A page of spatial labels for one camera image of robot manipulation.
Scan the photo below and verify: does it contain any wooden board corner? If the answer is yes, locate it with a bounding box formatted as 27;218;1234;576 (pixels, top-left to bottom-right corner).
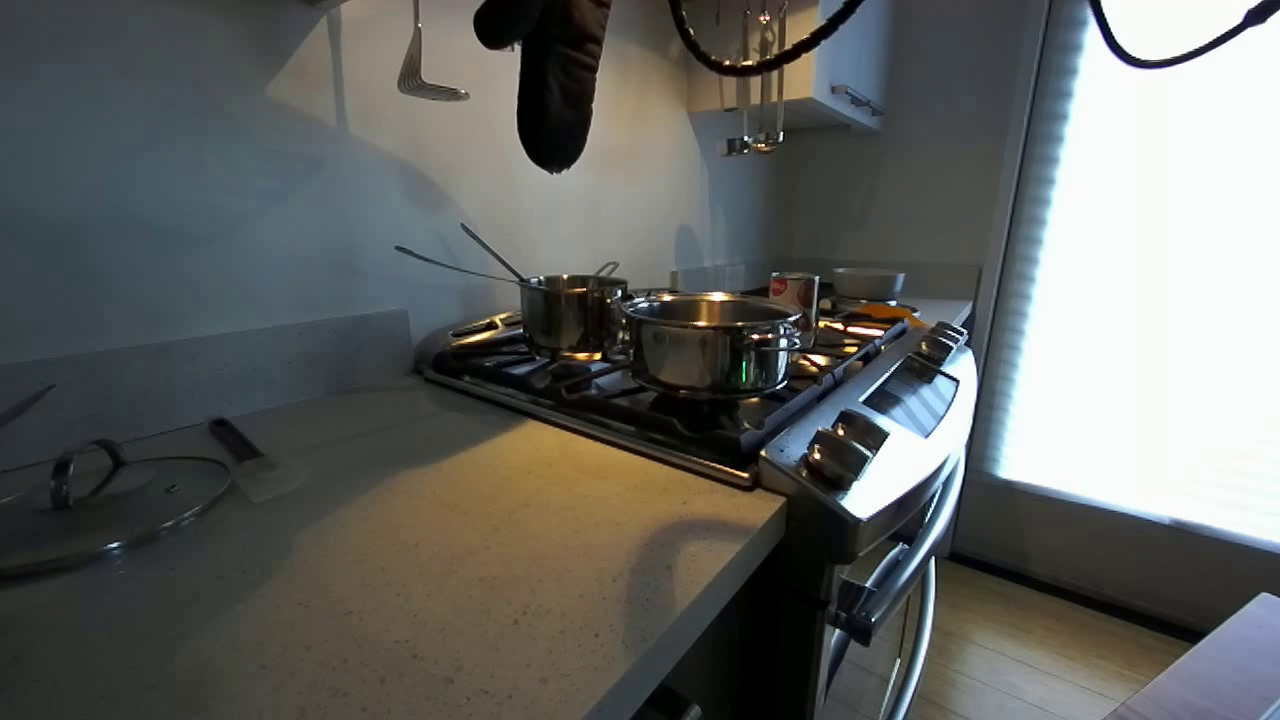
1100;588;1280;720

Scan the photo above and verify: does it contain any small black handled tool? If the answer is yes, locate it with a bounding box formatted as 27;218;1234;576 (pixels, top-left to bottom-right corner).
205;417;272;473

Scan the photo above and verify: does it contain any steel oven door handle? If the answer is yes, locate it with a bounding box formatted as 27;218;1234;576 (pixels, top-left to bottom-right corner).
824;457;967;651

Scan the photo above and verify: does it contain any stainless steel gas range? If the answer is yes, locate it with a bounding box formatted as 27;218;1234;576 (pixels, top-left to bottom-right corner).
411;272;986;720

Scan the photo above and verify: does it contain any white upper cabinet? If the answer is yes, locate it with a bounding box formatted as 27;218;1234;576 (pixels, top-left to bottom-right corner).
683;0;895;135

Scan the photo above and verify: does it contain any hanging steel spatula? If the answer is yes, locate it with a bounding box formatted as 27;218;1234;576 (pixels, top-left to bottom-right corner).
393;0;476;106

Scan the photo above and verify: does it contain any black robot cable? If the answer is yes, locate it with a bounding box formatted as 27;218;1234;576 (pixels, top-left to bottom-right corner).
663;0;1280;80

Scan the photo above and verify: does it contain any small steel saucepan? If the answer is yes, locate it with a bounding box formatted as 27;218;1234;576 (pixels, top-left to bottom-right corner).
389;221;633;360

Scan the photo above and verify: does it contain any grey white bowl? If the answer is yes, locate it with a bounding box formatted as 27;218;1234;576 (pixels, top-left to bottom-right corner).
833;265;914;306

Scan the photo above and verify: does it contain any hanging small steel utensil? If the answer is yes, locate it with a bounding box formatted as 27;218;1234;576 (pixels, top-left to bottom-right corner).
764;0;795;148

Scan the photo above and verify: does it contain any hanging steel ladle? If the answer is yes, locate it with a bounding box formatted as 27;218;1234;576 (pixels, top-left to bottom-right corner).
719;0;775;159

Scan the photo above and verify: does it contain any bright window with blind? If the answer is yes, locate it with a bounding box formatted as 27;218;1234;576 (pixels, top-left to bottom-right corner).
979;0;1280;555

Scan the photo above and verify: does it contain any black oven mitt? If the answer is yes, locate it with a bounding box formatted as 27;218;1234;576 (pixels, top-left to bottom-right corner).
468;0;617;178

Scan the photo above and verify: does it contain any large steel pot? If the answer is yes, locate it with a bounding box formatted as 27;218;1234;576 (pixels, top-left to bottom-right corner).
612;287;807;401

